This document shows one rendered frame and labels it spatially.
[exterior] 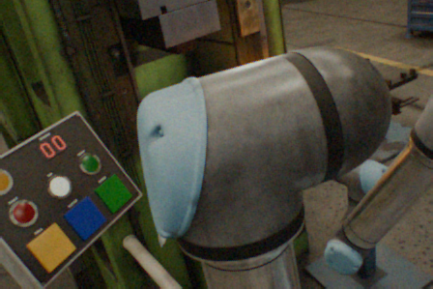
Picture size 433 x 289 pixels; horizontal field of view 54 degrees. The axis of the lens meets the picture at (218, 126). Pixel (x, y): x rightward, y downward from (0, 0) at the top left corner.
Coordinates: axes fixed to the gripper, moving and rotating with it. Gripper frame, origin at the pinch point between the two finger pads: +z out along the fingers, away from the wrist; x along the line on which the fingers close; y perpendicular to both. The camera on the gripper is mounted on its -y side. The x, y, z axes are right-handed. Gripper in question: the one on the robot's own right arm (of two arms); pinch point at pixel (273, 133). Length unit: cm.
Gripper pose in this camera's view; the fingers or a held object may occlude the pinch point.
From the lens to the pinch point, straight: 118.0
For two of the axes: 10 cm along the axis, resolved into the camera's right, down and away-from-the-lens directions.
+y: 1.9, 8.9, 4.2
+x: 7.9, -3.9, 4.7
